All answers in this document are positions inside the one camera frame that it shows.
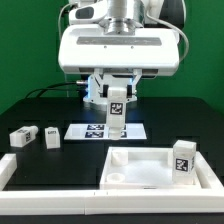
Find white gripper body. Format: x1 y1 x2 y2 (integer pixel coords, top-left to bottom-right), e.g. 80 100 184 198
58 25 179 76

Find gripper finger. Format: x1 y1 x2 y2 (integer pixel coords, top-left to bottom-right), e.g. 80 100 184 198
127 71 142 99
90 71 109 98

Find white square table top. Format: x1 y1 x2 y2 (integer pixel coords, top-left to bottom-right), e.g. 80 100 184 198
99 146 205 191

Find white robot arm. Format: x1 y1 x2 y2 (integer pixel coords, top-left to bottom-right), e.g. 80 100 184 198
58 0 186 105

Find white tag sheet with markers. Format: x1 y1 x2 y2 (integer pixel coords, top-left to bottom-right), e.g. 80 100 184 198
64 123 146 140

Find white U-shaped obstacle fence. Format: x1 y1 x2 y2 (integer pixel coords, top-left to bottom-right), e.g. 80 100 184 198
0 154 224 215

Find grey cable hanging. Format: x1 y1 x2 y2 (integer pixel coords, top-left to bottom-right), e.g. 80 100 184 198
57 3 72 98

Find black cables at base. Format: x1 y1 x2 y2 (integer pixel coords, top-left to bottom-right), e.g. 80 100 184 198
24 79 90 99

